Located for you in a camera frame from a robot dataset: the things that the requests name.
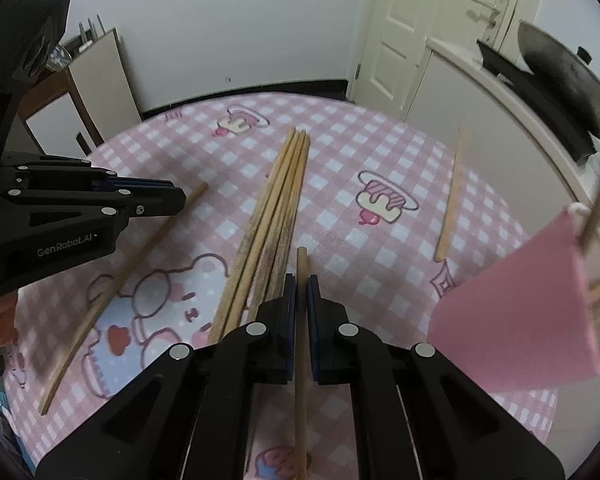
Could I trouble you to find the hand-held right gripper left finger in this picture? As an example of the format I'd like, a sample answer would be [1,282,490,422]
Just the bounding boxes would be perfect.
[35,274,297,480]

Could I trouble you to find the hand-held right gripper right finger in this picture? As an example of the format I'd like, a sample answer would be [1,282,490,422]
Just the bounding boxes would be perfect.
[307,275,566,480]

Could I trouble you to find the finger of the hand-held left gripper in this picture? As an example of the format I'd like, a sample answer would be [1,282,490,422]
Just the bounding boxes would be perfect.
[7,186,187,220]
[0,151,180,196]

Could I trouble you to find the pink cup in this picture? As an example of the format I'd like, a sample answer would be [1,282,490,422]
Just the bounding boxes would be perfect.
[427,205,600,393]

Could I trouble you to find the white leaning board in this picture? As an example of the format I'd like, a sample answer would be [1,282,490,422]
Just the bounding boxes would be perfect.
[67,27,144,153]

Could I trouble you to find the brown wooden side table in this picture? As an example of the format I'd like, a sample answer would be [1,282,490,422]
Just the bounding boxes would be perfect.
[17,65,106,156]

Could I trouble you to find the round metal plate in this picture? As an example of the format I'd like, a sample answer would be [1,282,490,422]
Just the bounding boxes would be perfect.
[45,42,73,73]

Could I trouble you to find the grey metal rods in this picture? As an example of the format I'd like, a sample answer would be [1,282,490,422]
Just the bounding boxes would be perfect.
[77,14,107,46]

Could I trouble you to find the pink checked tablecloth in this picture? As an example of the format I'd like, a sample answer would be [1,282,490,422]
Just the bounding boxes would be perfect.
[2,92,561,480]

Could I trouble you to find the white counter cabinet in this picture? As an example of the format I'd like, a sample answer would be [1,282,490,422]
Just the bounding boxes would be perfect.
[405,40,600,241]

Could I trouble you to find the cream panel door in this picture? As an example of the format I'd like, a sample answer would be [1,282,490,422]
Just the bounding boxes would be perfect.
[347,0,548,106]

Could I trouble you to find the black induction cooker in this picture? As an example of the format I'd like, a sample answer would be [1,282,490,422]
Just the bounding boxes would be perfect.
[475,40,598,163]

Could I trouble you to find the steel wok with black handle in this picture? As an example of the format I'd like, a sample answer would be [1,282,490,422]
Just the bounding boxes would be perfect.
[517,20,600,142]

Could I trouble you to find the metal door handle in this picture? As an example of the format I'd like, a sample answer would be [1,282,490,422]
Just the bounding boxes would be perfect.
[469,0,510,46]

